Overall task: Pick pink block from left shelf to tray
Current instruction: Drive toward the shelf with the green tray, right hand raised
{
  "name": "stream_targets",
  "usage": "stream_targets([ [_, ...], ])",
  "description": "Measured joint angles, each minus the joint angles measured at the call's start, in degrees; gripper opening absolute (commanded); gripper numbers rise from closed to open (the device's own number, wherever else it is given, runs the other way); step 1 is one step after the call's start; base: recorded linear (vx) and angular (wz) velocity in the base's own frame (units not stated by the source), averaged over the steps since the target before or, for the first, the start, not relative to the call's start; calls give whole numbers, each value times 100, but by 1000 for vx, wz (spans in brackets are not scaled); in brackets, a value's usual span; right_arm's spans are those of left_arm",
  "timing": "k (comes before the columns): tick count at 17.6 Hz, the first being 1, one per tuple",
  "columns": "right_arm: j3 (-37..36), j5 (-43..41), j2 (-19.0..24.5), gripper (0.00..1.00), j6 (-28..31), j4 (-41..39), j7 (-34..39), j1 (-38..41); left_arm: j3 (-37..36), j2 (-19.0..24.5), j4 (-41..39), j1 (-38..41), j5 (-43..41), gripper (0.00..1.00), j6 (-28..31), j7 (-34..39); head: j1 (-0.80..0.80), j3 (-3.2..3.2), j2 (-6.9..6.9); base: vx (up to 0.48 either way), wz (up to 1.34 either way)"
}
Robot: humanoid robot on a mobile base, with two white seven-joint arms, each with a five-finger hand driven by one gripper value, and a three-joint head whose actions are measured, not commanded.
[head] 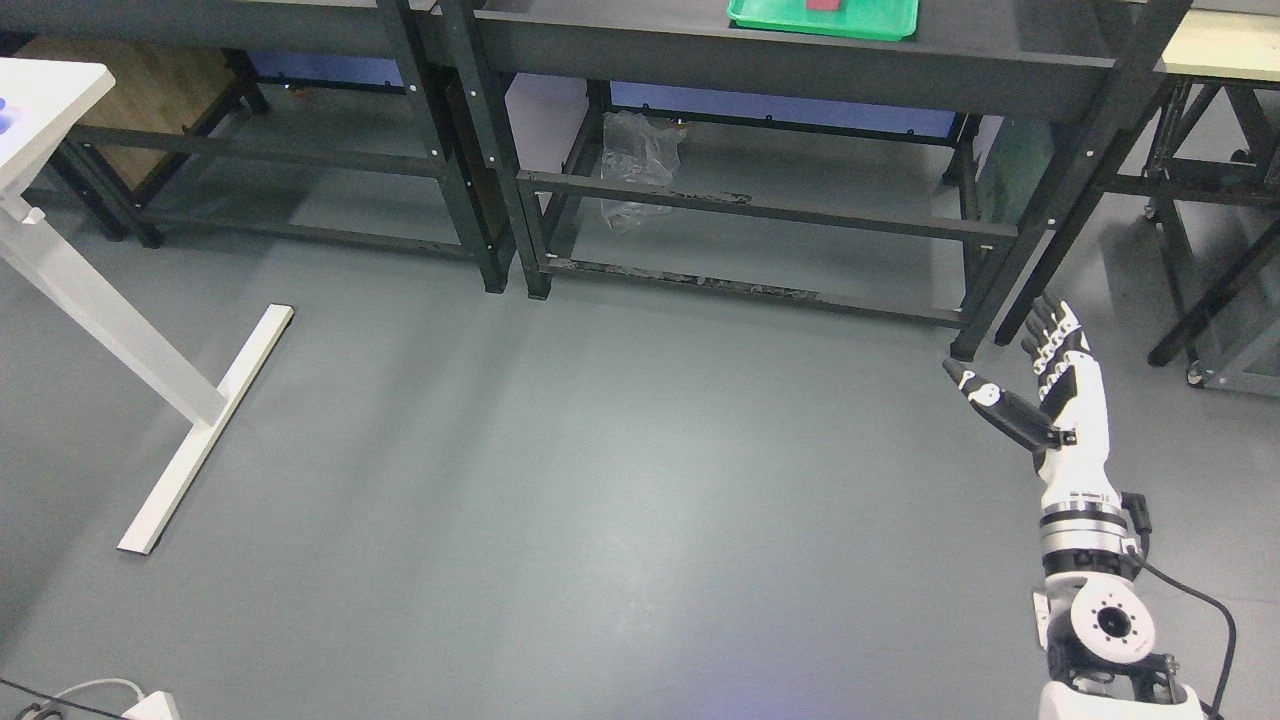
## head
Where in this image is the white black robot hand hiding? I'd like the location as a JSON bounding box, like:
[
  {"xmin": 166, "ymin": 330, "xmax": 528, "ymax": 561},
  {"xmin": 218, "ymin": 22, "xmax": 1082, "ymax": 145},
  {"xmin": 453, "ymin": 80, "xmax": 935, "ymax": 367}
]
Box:
[{"xmin": 942, "ymin": 293, "xmax": 1121, "ymax": 509}]

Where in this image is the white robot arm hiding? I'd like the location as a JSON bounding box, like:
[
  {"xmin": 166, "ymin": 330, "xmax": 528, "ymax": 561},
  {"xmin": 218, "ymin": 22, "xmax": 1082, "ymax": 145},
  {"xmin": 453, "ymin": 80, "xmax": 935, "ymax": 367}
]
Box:
[{"xmin": 1032, "ymin": 492, "xmax": 1211, "ymax": 719}]

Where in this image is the green plastic tray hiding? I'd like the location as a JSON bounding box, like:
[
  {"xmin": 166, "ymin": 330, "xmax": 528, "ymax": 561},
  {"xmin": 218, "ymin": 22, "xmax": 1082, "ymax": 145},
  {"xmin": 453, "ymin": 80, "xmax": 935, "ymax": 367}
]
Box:
[{"xmin": 726, "ymin": 1, "xmax": 919, "ymax": 42}]

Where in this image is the black metal shelf left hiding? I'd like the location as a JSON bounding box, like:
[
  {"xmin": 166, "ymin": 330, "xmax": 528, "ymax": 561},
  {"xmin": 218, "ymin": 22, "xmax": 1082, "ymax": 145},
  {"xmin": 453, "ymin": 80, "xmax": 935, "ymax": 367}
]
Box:
[{"xmin": 3, "ymin": 1, "xmax": 515, "ymax": 293}]

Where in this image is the clear plastic bag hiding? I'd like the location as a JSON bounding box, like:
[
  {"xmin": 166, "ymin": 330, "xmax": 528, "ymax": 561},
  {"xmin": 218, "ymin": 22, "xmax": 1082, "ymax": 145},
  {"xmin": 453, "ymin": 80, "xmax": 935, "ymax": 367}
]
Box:
[{"xmin": 600, "ymin": 111, "xmax": 689, "ymax": 233}]

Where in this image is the white power strip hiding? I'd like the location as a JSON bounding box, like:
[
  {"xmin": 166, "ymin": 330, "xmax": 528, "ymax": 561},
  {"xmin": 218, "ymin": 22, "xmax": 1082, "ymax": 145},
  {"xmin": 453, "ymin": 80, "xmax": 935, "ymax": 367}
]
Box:
[{"xmin": 15, "ymin": 676, "xmax": 180, "ymax": 719}]

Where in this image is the wooden board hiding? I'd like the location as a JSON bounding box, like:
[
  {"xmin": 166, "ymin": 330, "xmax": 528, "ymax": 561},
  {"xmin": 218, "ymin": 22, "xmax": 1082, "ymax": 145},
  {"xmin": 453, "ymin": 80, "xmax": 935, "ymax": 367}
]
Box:
[{"xmin": 3, "ymin": 35, "xmax": 236, "ymax": 135}]

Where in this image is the white table with metal leg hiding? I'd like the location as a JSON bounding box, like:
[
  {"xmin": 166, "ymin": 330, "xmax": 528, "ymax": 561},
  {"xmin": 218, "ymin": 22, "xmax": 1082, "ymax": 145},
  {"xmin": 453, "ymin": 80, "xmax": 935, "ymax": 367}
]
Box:
[{"xmin": 1, "ymin": 58, "xmax": 294, "ymax": 556}]

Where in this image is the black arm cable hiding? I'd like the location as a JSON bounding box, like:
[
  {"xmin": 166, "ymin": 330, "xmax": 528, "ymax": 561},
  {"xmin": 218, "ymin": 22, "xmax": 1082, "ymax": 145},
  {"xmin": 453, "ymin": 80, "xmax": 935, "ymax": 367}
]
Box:
[{"xmin": 1120, "ymin": 492, "xmax": 1238, "ymax": 720}]

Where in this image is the black frame table right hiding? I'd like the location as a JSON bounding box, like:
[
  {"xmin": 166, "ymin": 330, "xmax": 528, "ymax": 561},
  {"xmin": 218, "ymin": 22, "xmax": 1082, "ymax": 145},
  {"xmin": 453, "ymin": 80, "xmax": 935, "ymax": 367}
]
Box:
[{"xmin": 1107, "ymin": 1, "xmax": 1277, "ymax": 397}]

